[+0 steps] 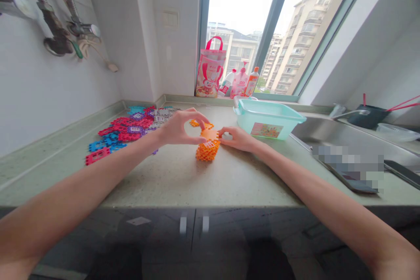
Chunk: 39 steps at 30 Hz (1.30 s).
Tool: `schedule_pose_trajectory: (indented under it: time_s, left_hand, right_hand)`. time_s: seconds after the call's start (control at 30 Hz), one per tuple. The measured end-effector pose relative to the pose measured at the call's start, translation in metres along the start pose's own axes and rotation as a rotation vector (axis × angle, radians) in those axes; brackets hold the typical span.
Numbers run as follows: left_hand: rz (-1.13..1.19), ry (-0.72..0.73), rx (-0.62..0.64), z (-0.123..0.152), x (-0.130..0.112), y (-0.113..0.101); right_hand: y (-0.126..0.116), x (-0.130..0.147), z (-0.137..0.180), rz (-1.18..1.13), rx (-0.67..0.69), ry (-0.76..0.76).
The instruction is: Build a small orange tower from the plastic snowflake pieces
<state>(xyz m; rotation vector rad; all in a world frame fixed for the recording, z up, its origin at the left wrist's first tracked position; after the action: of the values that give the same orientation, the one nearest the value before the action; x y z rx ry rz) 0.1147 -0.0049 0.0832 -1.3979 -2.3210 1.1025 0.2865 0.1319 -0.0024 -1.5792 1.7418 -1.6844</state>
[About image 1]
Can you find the person's right hand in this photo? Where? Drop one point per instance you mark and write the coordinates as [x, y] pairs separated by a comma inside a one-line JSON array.
[[242, 140]]

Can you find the person's left hand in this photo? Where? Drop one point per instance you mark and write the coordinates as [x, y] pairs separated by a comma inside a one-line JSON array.
[[175, 130]]

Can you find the orange building tile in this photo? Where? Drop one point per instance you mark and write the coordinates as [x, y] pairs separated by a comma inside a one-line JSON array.
[[210, 134]]

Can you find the orange loose tile piece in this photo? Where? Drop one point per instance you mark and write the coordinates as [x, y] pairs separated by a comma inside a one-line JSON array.
[[196, 123]]

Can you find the turquoise plastic storage box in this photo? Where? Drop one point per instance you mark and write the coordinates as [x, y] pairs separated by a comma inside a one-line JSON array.
[[267, 121]]

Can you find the orange cube of building tiles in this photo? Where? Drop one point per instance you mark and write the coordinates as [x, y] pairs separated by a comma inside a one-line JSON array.
[[207, 151]]

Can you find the pile of coloured building tiles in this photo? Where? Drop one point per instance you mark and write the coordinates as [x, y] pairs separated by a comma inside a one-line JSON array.
[[131, 127]]

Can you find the pink pump bottle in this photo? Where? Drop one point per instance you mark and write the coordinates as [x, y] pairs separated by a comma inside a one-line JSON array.
[[239, 84]]

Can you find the orange detergent bottle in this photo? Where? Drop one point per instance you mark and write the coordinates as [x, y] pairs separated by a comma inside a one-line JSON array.
[[251, 83]]

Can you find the clear water bottle red label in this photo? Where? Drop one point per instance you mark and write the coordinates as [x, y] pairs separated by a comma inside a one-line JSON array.
[[225, 84]]

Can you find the pink printed carrier bag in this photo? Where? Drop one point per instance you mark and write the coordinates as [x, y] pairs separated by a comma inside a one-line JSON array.
[[210, 73]]

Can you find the stainless steel sink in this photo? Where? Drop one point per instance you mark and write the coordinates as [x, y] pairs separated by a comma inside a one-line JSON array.
[[344, 139]]

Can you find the chrome sink faucet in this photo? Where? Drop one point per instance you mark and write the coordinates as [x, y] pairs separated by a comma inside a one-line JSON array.
[[351, 114]]

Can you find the dark grey flat board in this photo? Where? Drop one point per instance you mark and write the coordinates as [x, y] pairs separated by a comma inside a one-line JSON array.
[[347, 180]]

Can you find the black utensil holder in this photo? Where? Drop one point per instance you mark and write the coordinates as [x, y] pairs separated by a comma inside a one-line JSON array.
[[369, 116]]

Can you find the clear plastic bowl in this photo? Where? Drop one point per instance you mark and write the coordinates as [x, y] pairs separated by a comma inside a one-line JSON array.
[[397, 132]]

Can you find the black flat tray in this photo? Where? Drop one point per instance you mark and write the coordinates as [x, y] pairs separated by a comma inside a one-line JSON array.
[[403, 173]]

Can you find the red chopsticks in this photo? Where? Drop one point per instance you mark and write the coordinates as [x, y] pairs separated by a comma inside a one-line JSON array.
[[403, 104]]

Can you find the white wall switch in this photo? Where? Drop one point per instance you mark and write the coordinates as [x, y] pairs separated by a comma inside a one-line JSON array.
[[170, 18]]

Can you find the window with dark frame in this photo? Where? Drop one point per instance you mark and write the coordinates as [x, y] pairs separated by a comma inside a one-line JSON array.
[[279, 30]]

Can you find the chrome wall pipe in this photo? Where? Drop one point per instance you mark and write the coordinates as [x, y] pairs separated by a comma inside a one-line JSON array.
[[14, 6]]

